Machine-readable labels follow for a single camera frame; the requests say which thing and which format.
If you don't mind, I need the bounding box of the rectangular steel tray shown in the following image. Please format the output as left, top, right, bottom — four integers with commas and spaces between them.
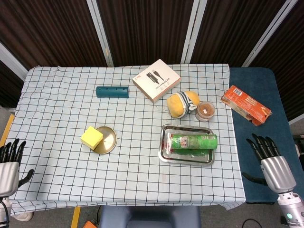
158, 123, 216, 168

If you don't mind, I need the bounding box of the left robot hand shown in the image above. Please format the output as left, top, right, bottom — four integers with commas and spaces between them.
0, 138, 35, 198

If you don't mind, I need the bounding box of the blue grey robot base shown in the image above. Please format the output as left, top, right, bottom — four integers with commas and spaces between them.
99, 205, 201, 228

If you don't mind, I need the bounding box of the black floor cable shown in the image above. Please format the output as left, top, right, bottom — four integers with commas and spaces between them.
242, 218, 264, 228

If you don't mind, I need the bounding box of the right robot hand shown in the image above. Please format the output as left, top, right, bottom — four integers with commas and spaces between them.
242, 133, 297, 193

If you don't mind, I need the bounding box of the round metal plate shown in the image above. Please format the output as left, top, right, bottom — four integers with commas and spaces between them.
91, 125, 118, 155

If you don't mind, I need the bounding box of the orange carton box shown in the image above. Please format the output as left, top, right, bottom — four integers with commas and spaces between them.
220, 85, 273, 126

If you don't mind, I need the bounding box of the green chip can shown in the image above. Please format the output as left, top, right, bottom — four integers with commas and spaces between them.
167, 133, 219, 154

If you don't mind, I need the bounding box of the white cable box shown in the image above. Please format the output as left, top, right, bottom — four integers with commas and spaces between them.
132, 58, 182, 104

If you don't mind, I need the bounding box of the white table foot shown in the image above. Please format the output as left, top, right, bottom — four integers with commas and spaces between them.
11, 211, 33, 221

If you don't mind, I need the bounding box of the checkered tablecloth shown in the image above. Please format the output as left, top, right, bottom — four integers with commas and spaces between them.
0, 63, 247, 216

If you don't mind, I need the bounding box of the yellow cube block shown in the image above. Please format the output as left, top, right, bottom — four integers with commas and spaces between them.
80, 126, 104, 150

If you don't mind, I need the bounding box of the small clear snack jar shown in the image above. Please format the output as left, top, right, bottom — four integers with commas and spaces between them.
195, 101, 216, 122

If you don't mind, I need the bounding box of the dark folding partition screen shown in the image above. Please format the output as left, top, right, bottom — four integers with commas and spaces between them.
0, 0, 304, 124

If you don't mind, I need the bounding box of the teal half-cylinder block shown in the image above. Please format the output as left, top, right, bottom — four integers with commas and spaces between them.
95, 85, 131, 99

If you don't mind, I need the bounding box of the yellow plush toy striped cloth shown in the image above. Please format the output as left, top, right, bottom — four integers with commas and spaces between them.
166, 90, 200, 119

